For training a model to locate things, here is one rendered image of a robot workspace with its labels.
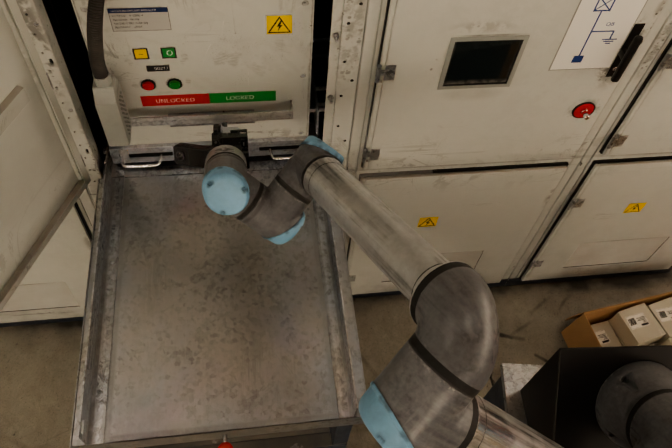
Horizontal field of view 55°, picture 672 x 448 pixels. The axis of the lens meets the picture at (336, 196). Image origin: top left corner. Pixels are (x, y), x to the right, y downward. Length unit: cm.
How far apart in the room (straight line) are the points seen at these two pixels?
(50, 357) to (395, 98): 157
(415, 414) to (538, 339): 174
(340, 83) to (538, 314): 144
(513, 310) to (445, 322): 175
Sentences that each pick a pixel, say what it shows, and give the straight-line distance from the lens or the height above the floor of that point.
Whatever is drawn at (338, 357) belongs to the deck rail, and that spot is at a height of 85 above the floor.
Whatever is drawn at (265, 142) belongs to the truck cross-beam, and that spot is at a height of 92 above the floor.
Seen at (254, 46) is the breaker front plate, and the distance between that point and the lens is 149.
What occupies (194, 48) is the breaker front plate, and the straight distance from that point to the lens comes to 150.
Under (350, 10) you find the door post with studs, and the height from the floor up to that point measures 137.
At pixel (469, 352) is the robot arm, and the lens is 87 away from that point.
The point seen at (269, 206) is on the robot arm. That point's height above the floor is 116.
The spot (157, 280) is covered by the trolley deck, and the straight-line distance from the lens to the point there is 161.
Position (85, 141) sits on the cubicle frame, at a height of 100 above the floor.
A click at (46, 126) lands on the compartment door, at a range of 163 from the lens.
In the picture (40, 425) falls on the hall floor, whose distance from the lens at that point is 247.
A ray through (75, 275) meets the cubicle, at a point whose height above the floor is 37.
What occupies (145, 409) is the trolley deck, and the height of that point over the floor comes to 85.
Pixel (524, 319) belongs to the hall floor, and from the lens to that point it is 262.
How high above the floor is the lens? 225
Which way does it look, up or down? 55 degrees down
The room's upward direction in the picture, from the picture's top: 7 degrees clockwise
